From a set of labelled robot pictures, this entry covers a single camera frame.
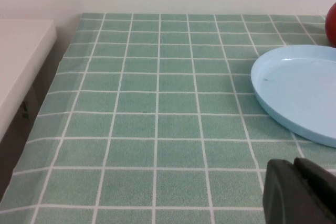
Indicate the light blue plastic plate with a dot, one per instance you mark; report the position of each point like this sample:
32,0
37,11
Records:
302,90

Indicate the green checked tablecloth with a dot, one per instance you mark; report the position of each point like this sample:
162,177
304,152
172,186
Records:
157,103

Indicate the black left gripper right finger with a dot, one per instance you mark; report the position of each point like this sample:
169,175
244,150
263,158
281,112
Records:
323,187

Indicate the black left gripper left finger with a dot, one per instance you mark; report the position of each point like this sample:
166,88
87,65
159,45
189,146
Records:
283,195

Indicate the red apple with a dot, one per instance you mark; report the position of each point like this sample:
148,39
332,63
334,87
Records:
332,24

